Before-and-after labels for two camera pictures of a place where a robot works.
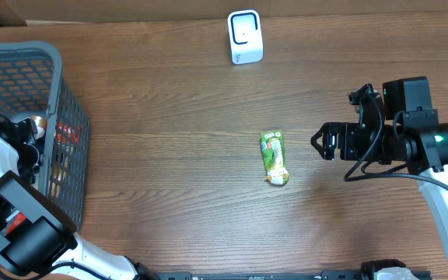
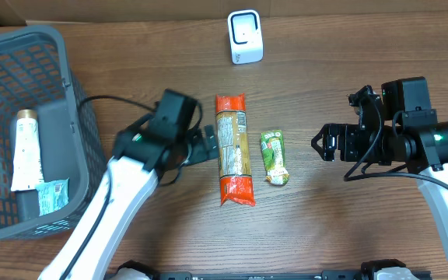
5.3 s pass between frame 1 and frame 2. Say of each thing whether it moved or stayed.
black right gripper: stayed
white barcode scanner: stayed
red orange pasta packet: moved
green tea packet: stayed
